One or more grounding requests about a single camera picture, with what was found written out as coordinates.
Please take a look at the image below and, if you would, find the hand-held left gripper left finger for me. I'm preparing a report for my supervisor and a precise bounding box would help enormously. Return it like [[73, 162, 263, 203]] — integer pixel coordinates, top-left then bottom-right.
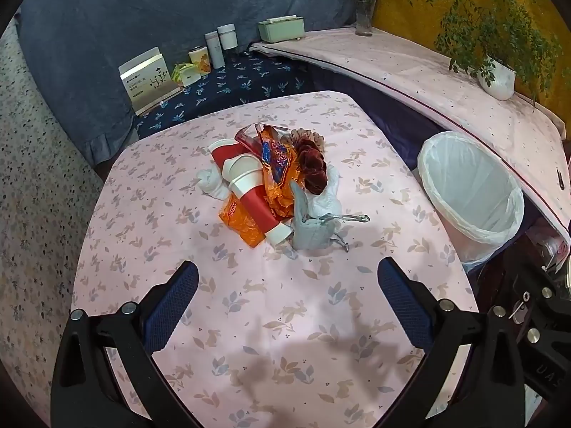
[[50, 261, 200, 428]]

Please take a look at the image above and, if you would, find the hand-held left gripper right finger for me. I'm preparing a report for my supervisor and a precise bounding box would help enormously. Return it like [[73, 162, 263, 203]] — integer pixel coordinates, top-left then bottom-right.
[[377, 257, 527, 428]]

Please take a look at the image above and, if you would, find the metal wire clip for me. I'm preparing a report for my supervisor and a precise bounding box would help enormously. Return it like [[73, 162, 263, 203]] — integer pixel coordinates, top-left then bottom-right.
[[308, 213, 371, 254]]

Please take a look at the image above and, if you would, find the white tissue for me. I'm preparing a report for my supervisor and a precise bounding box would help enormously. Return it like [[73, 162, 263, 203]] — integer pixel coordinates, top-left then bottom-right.
[[197, 168, 230, 199]]

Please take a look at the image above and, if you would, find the bin with white liner bag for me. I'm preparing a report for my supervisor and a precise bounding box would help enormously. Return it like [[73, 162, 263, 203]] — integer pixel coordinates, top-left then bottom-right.
[[417, 131, 526, 272]]

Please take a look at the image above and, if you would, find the clear plastic glove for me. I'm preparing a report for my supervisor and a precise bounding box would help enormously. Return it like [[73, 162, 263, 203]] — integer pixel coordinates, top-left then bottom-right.
[[308, 165, 344, 219]]

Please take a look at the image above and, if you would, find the orange snack wrapper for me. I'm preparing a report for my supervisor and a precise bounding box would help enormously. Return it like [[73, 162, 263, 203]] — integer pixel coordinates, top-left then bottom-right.
[[218, 126, 308, 248]]

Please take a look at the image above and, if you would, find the red transparent wrapper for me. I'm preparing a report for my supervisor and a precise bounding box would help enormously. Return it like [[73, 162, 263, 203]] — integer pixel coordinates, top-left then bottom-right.
[[235, 124, 268, 152]]

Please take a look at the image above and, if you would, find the pink rabbit-print tablecloth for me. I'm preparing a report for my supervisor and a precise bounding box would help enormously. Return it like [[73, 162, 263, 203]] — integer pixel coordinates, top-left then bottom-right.
[[71, 91, 480, 428]]

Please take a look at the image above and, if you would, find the white flower-print box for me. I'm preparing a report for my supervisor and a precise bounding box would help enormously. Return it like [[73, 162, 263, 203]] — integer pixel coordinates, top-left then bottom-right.
[[118, 47, 179, 117]]

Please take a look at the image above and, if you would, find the navy floral cloth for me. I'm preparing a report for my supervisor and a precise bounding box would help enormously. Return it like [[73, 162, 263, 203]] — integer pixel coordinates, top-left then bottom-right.
[[134, 51, 315, 141]]

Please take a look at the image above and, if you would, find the small green packet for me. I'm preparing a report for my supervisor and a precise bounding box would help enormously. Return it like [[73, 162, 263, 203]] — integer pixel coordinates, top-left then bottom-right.
[[172, 62, 201, 87]]

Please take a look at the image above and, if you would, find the pale pink dotted cloth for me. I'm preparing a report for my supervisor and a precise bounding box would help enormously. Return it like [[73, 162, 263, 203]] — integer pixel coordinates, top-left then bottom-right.
[[249, 27, 571, 233]]

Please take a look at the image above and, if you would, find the green plant in white pot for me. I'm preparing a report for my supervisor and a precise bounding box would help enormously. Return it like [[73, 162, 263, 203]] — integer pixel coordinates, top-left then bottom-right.
[[408, 0, 563, 112]]

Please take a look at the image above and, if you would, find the yellow floral tin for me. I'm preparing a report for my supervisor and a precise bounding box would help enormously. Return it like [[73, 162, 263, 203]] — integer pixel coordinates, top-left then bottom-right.
[[188, 47, 211, 76]]

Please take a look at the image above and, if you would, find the slim white bottle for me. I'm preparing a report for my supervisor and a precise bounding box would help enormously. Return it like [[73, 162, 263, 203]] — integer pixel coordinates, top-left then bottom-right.
[[204, 32, 224, 68]]

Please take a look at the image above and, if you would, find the wide white canister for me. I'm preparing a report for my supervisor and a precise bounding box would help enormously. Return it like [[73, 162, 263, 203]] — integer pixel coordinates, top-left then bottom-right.
[[217, 23, 239, 51]]

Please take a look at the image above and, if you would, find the yellow cloth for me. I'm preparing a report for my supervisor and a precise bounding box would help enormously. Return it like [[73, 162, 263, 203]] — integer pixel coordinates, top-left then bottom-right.
[[372, 0, 571, 112]]

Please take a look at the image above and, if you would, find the blue-grey cloth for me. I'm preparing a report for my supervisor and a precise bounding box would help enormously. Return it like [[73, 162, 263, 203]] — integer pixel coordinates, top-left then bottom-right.
[[15, 0, 358, 168]]

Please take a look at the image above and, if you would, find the glass vase with flowers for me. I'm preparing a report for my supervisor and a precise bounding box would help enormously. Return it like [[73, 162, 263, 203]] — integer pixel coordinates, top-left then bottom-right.
[[339, 0, 386, 37]]

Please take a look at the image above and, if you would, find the pale green tissue box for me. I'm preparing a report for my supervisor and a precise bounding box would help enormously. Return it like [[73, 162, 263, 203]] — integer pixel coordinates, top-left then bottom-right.
[[257, 15, 307, 45]]

